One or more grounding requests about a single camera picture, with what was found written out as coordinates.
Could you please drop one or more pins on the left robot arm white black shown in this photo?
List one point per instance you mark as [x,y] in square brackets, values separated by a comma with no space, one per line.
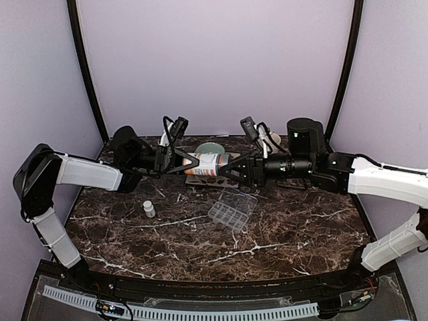
[45,169]

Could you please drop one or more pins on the left black frame post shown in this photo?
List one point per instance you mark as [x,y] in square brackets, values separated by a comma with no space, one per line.
[78,39]

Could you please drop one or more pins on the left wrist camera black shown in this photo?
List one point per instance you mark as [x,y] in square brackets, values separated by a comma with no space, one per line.
[179,127]

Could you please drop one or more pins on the beige ceramic mug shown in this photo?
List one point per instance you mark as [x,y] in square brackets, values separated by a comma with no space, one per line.
[275,137]

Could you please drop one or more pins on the white slotted cable duct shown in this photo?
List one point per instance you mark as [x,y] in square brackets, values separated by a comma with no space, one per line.
[112,310]

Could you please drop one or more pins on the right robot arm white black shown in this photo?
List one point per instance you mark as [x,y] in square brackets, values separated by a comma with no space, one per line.
[343,173]

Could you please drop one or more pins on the small white pill bottle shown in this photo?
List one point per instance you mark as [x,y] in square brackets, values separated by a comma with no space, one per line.
[149,209]

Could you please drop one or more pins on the black frame post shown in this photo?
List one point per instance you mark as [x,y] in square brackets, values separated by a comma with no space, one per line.
[78,39]
[346,68]

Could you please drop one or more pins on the square floral ceramic plate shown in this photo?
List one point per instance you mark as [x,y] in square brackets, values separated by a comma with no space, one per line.
[220,182]

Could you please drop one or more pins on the right black frame post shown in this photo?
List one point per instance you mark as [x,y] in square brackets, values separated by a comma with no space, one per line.
[346,68]

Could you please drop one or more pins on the orange pill bottle grey cap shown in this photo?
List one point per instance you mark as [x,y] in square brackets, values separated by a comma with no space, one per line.
[209,164]

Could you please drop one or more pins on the black front table rail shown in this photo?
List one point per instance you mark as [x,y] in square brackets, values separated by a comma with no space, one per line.
[321,287]

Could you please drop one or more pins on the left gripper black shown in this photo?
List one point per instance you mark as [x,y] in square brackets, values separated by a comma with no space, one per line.
[163,159]

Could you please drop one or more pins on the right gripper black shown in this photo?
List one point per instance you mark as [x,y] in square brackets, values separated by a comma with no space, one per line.
[254,168]

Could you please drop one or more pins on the clear plastic pill organizer box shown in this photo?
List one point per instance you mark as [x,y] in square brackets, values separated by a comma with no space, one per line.
[233,208]

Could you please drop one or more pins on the green ceramic bowl on plate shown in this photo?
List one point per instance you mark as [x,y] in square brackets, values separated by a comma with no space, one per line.
[210,147]

